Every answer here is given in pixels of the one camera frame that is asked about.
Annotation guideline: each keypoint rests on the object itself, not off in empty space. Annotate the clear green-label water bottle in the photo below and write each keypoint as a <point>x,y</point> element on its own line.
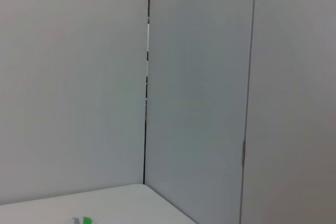
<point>86,221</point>

